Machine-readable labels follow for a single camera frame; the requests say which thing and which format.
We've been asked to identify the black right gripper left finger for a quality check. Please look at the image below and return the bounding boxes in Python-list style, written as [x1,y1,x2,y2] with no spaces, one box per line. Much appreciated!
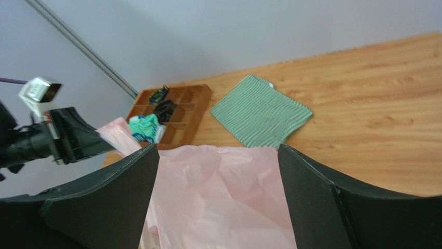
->
[1,145,160,248]

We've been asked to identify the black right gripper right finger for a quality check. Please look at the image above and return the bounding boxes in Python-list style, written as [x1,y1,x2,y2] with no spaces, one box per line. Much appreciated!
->
[278,144,441,248]

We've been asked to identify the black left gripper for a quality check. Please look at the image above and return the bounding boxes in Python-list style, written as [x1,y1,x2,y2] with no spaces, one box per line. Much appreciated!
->
[40,107,114,164]

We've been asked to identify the pink plastic bag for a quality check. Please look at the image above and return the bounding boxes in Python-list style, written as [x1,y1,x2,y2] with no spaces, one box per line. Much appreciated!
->
[96,116,298,249]

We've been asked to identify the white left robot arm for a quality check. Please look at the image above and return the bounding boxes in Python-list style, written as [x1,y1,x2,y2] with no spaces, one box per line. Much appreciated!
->
[1,105,114,174]

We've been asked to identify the teal patterned socks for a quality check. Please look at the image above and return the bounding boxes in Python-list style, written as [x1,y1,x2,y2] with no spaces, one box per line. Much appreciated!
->
[129,114,166,144]

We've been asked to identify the dark green item in tray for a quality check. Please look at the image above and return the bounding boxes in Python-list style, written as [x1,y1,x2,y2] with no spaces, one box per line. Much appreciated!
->
[149,85,169,105]

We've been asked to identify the black item in tray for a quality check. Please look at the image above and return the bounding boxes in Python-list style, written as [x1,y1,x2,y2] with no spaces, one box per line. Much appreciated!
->
[153,100,176,123]

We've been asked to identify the green striped cloth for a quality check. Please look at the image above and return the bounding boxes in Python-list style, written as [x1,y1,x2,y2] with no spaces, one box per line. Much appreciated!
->
[210,75,313,149]

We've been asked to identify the wooden compartment tray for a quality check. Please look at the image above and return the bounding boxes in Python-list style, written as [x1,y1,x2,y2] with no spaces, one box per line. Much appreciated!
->
[126,84,212,150]

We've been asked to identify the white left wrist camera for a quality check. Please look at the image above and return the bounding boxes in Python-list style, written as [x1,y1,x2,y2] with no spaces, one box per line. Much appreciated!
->
[18,77,63,119]

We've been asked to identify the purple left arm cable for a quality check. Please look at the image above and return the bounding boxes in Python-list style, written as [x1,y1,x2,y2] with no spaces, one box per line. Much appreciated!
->
[0,77,29,85]

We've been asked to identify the aluminium frame post left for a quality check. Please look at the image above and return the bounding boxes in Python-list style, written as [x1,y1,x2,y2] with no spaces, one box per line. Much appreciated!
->
[25,0,138,99]

